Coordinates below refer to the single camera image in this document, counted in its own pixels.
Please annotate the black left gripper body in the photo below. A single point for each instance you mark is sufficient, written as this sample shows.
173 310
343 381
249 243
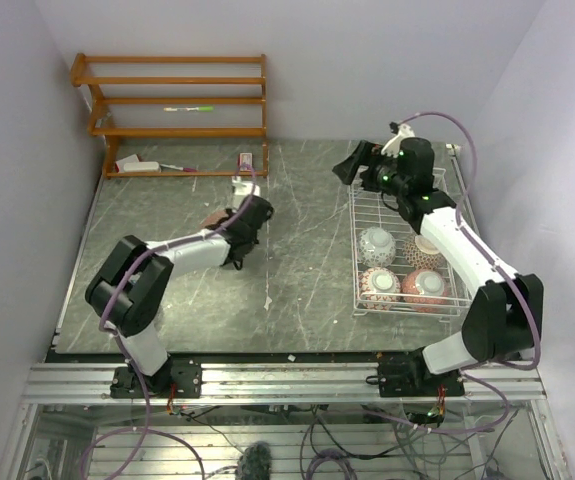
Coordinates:
253 241

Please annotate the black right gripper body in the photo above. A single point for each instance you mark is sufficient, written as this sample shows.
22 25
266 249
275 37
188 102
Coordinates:
382 176

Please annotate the red drop pattern bowl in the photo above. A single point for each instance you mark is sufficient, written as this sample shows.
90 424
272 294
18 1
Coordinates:
217 217

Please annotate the black leaf pattern bowl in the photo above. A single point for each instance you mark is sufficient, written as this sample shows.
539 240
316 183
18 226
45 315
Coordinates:
376 247

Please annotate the brown flower grid bowl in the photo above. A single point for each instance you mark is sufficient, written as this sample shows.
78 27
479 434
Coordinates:
420 253

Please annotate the red diamond pattern bowl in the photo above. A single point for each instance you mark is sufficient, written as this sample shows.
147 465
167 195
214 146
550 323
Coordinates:
424 287

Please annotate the white bowl red diamond outside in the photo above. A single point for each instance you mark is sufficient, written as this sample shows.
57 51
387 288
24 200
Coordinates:
379 289

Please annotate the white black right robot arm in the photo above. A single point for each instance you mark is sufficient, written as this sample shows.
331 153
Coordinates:
505 316

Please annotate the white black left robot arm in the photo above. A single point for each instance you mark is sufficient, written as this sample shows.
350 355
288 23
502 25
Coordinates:
129 287

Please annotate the wooden shelf rack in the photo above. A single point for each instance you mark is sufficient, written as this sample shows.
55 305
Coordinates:
101 124

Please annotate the red white small box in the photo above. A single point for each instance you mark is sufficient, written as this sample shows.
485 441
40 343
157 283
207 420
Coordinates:
245 162

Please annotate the pink white marker pen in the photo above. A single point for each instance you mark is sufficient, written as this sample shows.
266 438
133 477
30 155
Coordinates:
178 168

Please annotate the white eraser block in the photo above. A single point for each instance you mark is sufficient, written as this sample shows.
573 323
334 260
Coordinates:
142 167

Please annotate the green white marker pen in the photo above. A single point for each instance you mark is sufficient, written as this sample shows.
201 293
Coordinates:
203 108

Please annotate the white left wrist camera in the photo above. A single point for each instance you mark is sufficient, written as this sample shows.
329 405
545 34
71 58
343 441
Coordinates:
241 189

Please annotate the white wire dish rack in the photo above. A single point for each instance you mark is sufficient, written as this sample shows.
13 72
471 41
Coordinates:
368 209

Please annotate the aluminium rail base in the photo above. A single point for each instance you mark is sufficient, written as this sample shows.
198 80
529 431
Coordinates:
283 383

